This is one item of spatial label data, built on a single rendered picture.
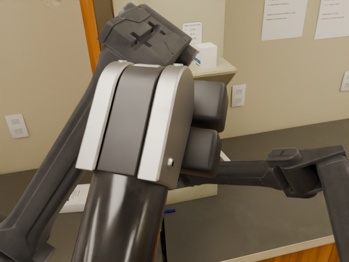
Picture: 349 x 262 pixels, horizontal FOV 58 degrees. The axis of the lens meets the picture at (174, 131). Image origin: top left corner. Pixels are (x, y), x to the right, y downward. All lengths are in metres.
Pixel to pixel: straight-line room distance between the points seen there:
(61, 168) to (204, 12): 0.70
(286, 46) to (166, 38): 1.30
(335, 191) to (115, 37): 0.44
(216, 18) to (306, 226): 0.78
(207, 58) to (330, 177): 0.47
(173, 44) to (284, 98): 1.42
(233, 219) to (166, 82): 1.07
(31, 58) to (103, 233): 1.27
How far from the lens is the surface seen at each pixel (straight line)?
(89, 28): 0.84
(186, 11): 0.96
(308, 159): 0.68
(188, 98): 0.20
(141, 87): 0.18
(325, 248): 1.36
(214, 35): 1.00
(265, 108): 1.73
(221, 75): 0.92
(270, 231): 1.21
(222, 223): 1.20
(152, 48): 0.34
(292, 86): 1.75
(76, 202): 1.30
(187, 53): 0.41
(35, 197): 0.43
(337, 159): 0.66
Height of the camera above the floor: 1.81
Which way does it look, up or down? 30 degrees down
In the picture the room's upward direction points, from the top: 2 degrees counter-clockwise
